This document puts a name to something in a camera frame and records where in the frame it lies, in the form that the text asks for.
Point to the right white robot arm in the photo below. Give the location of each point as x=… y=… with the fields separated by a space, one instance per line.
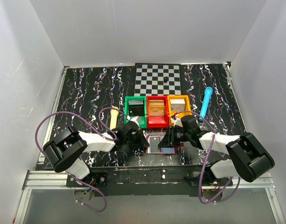
x=248 y=157

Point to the green plastic bin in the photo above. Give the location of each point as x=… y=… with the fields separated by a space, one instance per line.
x=143 y=121

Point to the red plastic bin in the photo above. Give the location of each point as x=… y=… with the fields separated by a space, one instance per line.
x=157 y=122

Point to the red leather card holder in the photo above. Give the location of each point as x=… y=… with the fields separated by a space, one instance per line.
x=164 y=150

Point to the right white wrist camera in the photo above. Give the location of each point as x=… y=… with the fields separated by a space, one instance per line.
x=175 y=120

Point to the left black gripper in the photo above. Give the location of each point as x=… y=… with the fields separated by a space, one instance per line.
x=142 y=143

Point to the dark cards in green bin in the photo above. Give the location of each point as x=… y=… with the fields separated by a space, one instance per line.
x=136 y=107

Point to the cream toy microphone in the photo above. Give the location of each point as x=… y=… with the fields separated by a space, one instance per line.
x=114 y=116

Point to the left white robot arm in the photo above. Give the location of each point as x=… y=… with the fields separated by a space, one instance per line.
x=64 y=151

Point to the blue toy microphone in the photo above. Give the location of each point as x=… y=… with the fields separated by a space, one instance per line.
x=207 y=96

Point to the black credit card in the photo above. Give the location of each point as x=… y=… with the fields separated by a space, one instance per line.
x=154 y=141

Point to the checkered chessboard mat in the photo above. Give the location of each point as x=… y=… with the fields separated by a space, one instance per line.
x=150 y=79

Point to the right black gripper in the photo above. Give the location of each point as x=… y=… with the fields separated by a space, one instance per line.
x=165 y=142

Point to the white cards in yellow bin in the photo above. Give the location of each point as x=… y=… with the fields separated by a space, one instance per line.
x=177 y=105

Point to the yellow plastic bin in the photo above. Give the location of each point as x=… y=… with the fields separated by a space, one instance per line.
x=187 y=107

